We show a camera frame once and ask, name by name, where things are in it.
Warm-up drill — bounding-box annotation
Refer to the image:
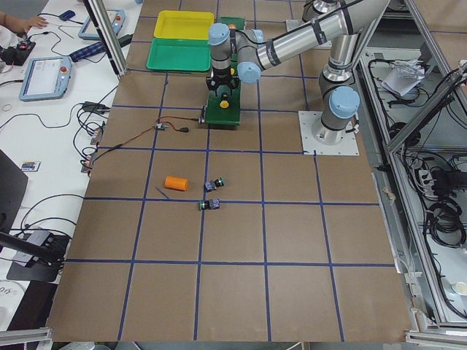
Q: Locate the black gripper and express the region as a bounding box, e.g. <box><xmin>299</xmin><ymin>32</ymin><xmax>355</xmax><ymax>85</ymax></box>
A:
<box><xmin>206</xmin><ymin>67</ymin><xmax>240</xmax><ymax>95</ymax></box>

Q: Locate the aluminium frame post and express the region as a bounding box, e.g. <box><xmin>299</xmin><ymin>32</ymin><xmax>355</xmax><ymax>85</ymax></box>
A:
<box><xmin>83</xmin><ymin>0</ymin><xmax>128</xmax><ymax>77</ymax></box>

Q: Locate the teach pendant near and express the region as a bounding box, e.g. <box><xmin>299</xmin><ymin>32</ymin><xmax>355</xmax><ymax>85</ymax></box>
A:
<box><xmin>19</xmin><ymin>56</ymin><xmax>72</xmax><ymax>101</ymax></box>

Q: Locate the teach pendant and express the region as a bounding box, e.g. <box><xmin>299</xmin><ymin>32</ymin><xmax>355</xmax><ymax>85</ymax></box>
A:
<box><xmin>78</xmin><ymin>9</ymin><xmax>126</xmax><ymax>41</ymax></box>
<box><xmin>19</xmin><ymin>56</ymin><xmax>72</xmax><ymax>101</ymax></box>

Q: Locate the green push button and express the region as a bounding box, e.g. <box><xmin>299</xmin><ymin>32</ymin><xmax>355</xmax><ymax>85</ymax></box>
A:
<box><xmin>198</xmin><ymin>199</ymin><xmax>220</xmax><ymax>211</ymax></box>
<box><xmin>204</xmin><ymin>176</ymin><xmax>225</xmax><ymax>193</ymax></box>

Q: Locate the plain orange cylinder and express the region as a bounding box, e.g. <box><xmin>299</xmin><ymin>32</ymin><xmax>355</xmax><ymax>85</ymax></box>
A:
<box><xmin>164</xmin><ymin>176</ymin><xmax>189</xmax><ymax>191</ymax></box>

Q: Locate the yellow push button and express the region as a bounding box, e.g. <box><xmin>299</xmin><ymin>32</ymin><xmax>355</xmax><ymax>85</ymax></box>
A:
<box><xmin>219</xmin><ymin>92</ymin><xmax>230</xmax><ymax>109</ymax></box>

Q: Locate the small green circuit board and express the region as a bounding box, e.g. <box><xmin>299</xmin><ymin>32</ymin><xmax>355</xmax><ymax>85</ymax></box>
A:
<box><xmin>155</xmin><ymin>123</ymin><xmax>168</xmax><ymax>131</ymax></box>

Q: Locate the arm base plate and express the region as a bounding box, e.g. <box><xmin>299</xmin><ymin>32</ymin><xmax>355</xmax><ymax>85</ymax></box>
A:
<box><xmin>298</xmin><ymin>111</ymin><xmax>360</xmax><ymax>156</ymax></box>
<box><xmin>285</xmin><ymin>19</ymin><xmax>304</xmax><ymax>32</ymax></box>

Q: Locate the person's hand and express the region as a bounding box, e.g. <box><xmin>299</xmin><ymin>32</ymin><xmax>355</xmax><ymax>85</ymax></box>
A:
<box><xmin>11</xmin><ymin>16</ymin><xmax>48</xmax><ymax>35</ymax></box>

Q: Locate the yellow plastic tray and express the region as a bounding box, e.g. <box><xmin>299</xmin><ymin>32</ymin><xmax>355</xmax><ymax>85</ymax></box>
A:
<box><xmin>153</xmin><ymin>10</ymin><xmax>215</xmax><ymax>40</ymax></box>

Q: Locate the green plastic tray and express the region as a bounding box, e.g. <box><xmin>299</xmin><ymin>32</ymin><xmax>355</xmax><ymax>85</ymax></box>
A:
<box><xmin>146</xmin><ymin>38</ymin><xmax>211</xmax><ymax>72</ymax></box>

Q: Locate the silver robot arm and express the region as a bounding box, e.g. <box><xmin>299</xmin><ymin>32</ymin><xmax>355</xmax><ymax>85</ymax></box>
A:
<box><xmin>200</xmin><ymin>1</ymin><xmax>388</xmax><ymax>145</ymax></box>
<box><xmin>302</xmin><ymin>0</ymin><xmax>339</xmax><ymax>23</ymax></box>

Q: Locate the black power adapter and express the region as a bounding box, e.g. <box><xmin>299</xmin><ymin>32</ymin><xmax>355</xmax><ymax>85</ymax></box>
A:
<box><xmin>118</xmin><ymin>34</ymin><xmax>133</xmax><ymax>47</ymax></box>

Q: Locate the teach pendant far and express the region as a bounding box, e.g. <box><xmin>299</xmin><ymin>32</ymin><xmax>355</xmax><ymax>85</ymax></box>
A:
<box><xmin>78</xmin><ymin>9</ymin><xmax>126</xmax><ymax>41</ymax></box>

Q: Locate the blue plaid folded umbrella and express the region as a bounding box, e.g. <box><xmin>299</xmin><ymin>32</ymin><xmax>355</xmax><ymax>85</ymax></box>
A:
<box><xmin>69</xmin><ymin>42</ymin><xmax>105</xmax><ymax>63</ymax></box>

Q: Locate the green conveyor belt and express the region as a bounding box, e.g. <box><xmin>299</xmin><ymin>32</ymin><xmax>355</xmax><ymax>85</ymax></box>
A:
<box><xmin>199</xmin><ymin>16</ymin><xmax>245</xmax><ymax>126</ymax></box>

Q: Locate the crumpled white paper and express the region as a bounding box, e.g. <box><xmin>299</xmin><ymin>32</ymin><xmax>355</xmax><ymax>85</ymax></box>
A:
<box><xmin>382</xmin><ymin>59</ymin><xmax>425</xmax><ymax>97</ymax></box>

